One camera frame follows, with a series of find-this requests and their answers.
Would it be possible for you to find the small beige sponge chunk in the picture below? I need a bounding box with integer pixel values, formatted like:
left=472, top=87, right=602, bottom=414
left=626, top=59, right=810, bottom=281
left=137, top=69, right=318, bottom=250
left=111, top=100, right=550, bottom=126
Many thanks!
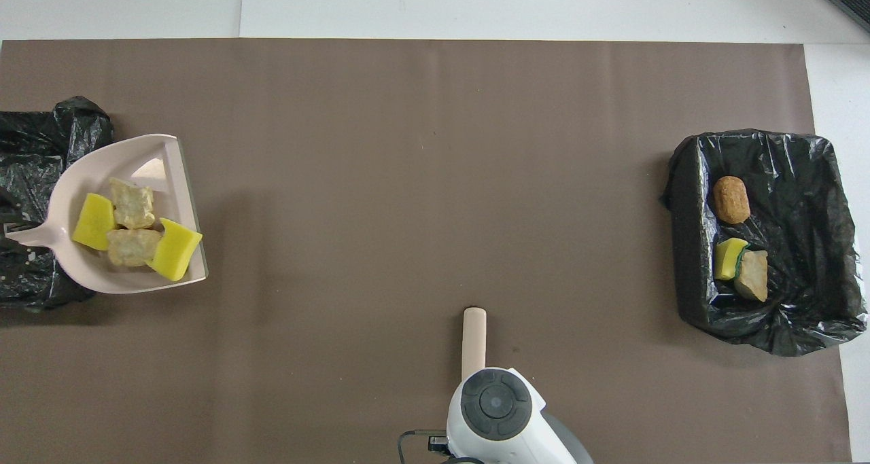
left=109, top=177, right=157, bottom=230

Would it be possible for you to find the pale pink dustpan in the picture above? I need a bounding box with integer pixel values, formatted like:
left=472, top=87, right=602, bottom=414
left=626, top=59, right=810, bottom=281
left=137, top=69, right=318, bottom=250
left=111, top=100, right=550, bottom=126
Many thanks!
left=3, top=134, right=209, bottom=295

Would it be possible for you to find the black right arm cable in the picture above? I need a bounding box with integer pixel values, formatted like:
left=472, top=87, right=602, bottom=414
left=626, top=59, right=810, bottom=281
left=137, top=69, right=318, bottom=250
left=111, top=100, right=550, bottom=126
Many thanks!
left=398, top=430, right=449, bottom=464

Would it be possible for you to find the long beige sponge chunk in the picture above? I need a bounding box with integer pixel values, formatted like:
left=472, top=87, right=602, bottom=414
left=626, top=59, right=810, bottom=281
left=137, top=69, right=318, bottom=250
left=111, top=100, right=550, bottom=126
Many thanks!
left=107, top=228, right=164, bottom=268

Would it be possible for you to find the notched yellow sponge piece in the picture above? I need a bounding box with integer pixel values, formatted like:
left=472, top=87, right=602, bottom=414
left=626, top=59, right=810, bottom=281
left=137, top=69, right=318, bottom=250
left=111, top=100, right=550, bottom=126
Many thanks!
left=146, top=218, right=203, bottom=282

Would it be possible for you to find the brown table mat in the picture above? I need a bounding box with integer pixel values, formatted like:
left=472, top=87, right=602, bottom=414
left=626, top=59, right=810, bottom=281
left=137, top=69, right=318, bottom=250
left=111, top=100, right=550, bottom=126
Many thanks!
left=0, top=39, right=854, bottom=464

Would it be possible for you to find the bin with black bag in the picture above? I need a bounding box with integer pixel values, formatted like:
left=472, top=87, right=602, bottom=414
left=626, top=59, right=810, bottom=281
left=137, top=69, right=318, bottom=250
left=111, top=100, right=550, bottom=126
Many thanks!
left=663, top=129, right=868, bottom=357
left=0, top=96, right=118, bottom=313

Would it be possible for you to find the yellow green-backed sponge piece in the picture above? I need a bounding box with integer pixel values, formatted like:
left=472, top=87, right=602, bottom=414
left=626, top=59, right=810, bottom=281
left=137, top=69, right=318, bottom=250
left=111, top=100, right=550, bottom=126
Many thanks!
left=714, top=238, right=750, bottom=281

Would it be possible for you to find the orange-brown sponge lump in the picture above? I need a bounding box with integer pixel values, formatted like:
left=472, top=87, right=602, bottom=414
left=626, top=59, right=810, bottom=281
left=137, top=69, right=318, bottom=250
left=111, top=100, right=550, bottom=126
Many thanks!
left=712, top=176, right=752, bottom=224

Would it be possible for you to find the beige hand brush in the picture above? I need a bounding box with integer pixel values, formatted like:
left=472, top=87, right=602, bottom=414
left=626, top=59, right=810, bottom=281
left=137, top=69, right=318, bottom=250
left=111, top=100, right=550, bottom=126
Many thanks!
left=462, top=307, right=487, bottom=382

